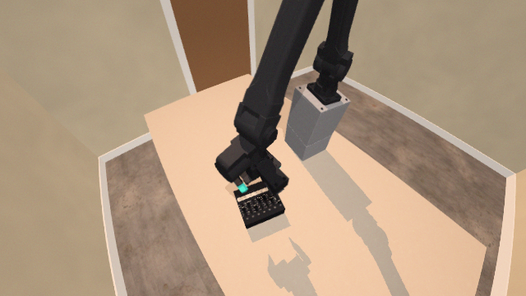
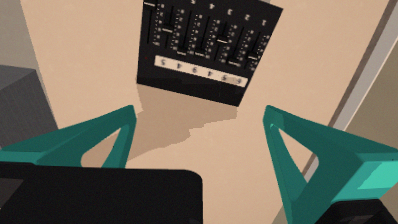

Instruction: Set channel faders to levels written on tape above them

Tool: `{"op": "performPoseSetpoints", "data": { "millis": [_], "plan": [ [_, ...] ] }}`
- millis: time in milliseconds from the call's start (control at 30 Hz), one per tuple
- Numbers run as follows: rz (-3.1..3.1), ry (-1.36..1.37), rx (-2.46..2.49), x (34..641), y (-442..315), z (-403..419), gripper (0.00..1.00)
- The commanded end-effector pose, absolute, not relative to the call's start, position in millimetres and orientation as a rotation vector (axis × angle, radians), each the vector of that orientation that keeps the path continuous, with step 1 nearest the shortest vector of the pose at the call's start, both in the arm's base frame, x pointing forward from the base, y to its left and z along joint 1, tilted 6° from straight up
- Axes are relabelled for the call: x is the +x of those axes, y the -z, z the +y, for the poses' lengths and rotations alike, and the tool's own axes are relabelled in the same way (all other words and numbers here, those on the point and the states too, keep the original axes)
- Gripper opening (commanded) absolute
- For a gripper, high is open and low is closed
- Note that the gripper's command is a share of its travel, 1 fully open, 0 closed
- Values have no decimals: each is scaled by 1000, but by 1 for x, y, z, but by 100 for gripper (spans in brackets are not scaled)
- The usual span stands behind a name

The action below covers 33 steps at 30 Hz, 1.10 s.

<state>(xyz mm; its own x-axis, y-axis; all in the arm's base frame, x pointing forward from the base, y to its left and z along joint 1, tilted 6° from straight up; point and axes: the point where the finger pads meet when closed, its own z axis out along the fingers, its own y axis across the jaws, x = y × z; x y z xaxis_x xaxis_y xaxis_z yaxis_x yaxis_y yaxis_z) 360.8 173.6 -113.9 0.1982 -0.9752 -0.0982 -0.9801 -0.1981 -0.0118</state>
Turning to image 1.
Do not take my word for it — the black lighting desk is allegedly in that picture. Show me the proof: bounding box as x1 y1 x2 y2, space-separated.
233 181 285 229

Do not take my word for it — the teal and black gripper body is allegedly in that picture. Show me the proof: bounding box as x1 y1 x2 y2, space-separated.
234 157 281 187

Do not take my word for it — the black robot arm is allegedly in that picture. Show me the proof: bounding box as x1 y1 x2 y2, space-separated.
215 0 358 195

